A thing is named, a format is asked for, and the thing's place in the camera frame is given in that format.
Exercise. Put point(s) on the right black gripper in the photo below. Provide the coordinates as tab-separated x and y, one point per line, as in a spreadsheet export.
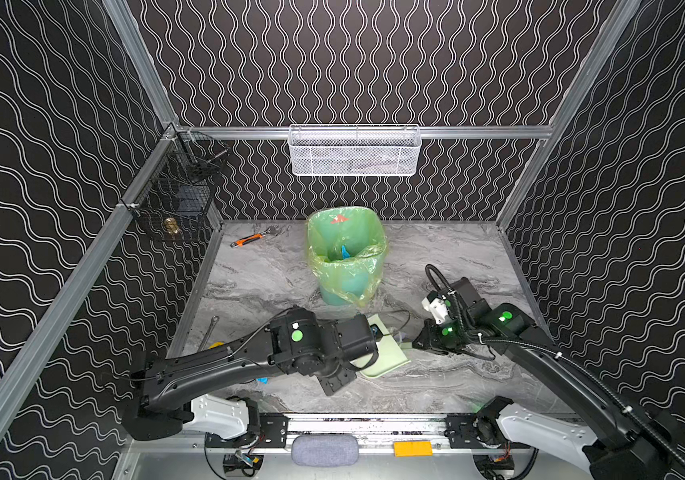
429	335

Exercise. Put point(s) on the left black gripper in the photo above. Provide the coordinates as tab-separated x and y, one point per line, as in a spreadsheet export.
369	339

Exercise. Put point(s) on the pale green dustpan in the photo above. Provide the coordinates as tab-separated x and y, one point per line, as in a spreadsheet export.
390	354

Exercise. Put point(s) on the green bin with bag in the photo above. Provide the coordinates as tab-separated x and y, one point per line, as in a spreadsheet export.
346	249

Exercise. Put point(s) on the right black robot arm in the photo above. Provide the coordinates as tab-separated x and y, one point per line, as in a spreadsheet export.
614	438

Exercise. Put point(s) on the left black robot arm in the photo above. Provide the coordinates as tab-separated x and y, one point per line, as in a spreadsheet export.
170	395

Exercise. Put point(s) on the yellow block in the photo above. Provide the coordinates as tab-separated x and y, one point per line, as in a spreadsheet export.
407	449

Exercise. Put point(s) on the silver wrench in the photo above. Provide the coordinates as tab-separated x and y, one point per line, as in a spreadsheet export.
205	343

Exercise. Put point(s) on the orange utility knife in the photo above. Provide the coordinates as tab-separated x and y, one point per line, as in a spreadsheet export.
249	239

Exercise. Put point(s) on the brass object in basket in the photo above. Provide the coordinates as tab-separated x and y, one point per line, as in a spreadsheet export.
171	226

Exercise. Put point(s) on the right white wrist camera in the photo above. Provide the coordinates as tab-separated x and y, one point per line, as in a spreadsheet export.
435	304

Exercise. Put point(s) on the white wire basket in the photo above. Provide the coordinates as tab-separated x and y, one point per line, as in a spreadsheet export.
364	150

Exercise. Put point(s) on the black wire basket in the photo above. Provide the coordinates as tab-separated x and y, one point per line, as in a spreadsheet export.
182	186

